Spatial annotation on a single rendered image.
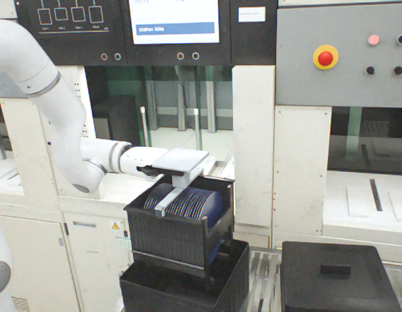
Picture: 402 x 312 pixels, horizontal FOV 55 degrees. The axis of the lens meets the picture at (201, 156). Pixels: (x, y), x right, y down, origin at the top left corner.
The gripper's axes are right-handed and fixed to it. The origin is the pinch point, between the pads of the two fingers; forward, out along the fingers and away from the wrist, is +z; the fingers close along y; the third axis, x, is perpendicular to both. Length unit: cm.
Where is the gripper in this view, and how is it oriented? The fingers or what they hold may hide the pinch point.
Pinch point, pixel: (180, 165)
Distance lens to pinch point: 95.9
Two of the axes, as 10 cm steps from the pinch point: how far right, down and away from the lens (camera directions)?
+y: -4.1, 3.7, -8.4
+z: 9.1, 1.1, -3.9
